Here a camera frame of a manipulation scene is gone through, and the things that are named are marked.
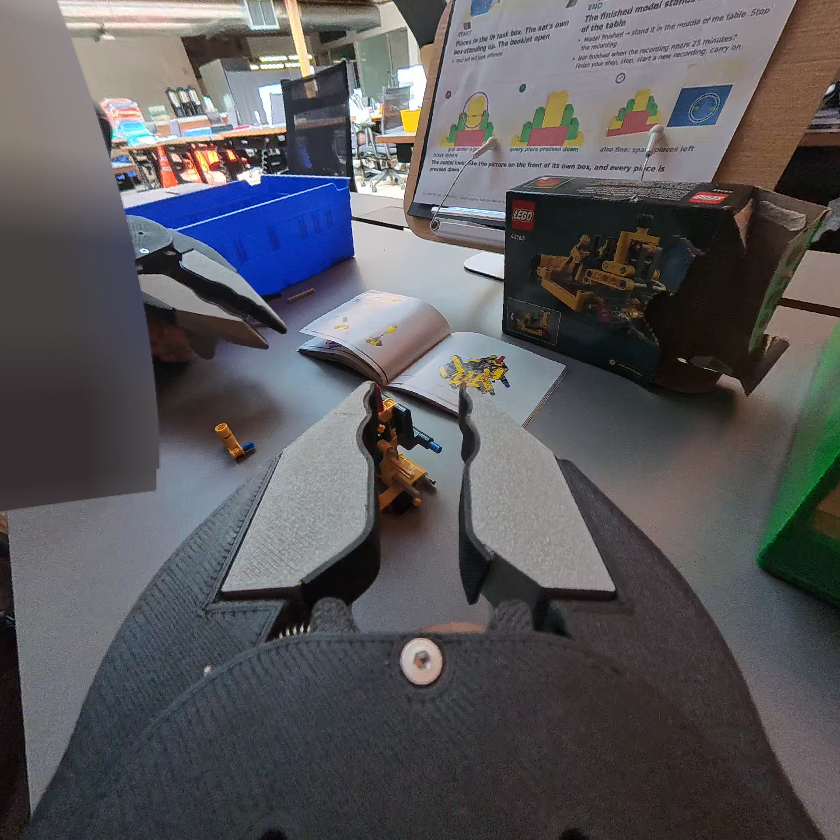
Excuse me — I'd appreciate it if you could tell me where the brown cork board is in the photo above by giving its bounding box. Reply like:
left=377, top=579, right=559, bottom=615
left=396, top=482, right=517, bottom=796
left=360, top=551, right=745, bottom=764
left=404, top=0, right=840, bottom=228

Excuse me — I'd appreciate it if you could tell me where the lego instruction booklet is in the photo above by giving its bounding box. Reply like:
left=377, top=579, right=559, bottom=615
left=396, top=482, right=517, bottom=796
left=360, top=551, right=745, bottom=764
left=298, top=292, right=570, bottom=430

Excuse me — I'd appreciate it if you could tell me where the small yellow lego connector piece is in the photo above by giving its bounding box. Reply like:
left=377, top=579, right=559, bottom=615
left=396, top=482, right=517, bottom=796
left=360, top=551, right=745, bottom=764
left=214, top=424, right=257, bottom=462

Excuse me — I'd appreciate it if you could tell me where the silver ceiling duct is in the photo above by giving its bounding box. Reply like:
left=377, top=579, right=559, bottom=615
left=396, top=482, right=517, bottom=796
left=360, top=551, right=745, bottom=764
left=58, top=0, right=384, bottom=39

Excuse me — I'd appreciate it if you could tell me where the printed task instruction sheet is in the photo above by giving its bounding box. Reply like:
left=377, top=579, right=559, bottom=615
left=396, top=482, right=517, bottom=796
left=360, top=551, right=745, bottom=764
left=420, top=0, right=798, bottom=199

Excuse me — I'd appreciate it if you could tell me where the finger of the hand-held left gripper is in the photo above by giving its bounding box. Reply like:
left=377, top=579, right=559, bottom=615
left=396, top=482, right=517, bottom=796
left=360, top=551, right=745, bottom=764
left=139, top=276, right=271, bottom=361
left=153, top=250, right=287, bottom=335

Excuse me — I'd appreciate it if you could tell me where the black computer monitor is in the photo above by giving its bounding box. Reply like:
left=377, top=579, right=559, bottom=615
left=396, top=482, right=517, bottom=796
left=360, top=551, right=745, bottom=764
left=281, top=62, right=356, bottom=181

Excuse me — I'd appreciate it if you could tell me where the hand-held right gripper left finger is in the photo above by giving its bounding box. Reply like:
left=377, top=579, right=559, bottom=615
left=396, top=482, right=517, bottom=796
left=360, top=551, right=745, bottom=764
left=217, top=382, right=383, bottom=606

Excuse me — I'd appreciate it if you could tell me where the grey office chair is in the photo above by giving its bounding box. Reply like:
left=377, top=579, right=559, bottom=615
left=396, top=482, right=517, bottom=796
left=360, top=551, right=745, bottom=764
left=356, top=119, right=410, bottom=193

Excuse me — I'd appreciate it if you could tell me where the torn black lego box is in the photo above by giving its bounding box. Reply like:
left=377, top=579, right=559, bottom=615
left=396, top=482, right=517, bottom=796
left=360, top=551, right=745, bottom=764
left=501, top=175, right=833, bottom=397

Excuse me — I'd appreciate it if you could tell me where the yellow black lego bulldozer model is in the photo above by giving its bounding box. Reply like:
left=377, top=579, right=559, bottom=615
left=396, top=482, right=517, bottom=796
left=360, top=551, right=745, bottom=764
left=372, top=386, right=444, bottom=518

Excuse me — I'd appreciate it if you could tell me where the green box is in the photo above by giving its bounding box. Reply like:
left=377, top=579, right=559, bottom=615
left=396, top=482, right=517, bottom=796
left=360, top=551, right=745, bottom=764
left=756, top=329, right=840, bottom=606

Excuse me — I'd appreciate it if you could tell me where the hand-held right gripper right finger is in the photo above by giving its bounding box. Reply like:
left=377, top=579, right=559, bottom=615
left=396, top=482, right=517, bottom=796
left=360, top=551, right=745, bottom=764
left=458, top=385, right=619, bottom=606

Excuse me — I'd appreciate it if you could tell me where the silver monitor stand base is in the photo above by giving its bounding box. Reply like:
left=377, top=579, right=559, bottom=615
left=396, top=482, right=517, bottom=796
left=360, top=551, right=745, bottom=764
left=429, top=204, right=508, bottom=282

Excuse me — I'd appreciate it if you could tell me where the blue plastic bin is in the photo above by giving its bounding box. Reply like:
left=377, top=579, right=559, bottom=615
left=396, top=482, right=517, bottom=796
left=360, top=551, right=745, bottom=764
left=124, top=174, right=356, bottom=298

